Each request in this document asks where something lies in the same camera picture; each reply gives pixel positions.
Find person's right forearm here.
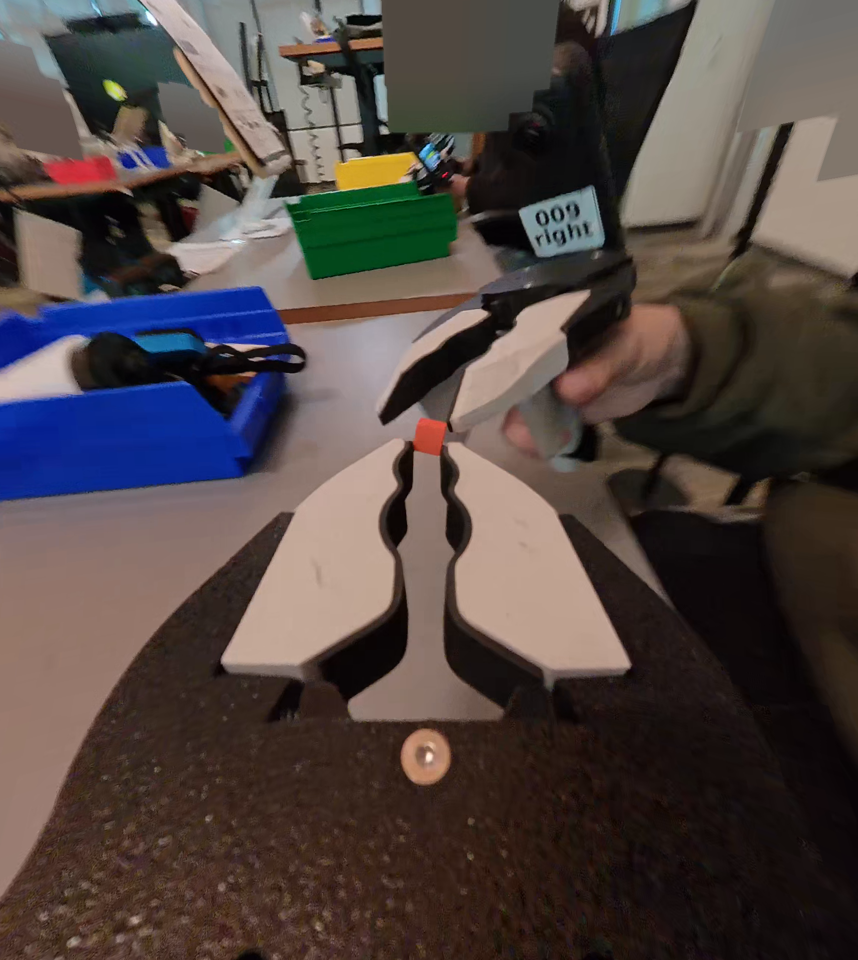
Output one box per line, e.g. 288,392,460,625
612,247,858,485

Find blue storage bin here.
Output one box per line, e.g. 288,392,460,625
0,286,289,505

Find yellow storage bin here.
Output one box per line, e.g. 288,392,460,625
333,152,421,192

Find wooden board with instruction sheet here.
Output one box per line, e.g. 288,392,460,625
140,0,292,172

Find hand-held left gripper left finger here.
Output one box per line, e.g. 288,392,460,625
219,438,410,699

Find white board stand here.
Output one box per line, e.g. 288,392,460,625
219,168,291,241

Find person's dark trousers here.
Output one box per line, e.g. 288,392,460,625
627,506,858,960

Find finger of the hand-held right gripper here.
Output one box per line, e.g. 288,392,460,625
376,306,501,426
447,288,593,438

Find wooden standing desk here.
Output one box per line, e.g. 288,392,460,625
279,36,386,155

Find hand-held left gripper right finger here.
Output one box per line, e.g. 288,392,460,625
440,441,634,708

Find person's right hand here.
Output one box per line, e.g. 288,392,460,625
502,302,694,459

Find brown wooden piece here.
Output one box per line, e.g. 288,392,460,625
204,371,261,408

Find black strap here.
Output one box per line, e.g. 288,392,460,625
189,341,308,378

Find blue black case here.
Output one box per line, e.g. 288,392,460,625
132,330,208,365

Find white bottle black lid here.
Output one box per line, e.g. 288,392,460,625
0,333,146,408

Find red box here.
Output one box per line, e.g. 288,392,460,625
45,155,119,186

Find green storage bin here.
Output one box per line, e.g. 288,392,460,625
284,182,460,281

